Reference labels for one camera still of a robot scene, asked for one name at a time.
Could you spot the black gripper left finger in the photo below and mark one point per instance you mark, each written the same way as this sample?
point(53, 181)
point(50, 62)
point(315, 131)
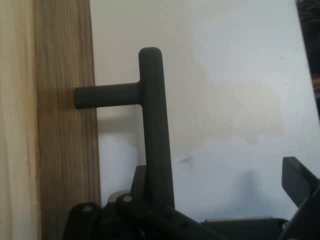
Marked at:
point(150, 225)

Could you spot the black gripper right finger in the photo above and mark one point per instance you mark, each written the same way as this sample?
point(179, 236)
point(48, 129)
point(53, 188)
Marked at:
point(307, 200)

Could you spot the brown wooden drawer cabinet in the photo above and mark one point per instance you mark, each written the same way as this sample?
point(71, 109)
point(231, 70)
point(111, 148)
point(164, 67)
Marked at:
point(16, 112)

